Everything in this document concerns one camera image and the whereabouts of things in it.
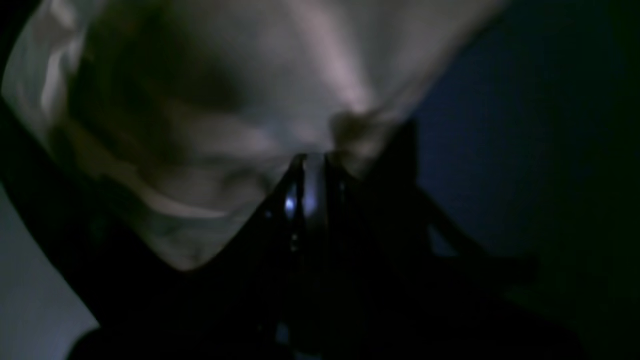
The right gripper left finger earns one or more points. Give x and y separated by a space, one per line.
227 310

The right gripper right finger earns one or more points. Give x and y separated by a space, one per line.
430 291

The camouflage t-shirt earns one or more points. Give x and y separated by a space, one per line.
185 114

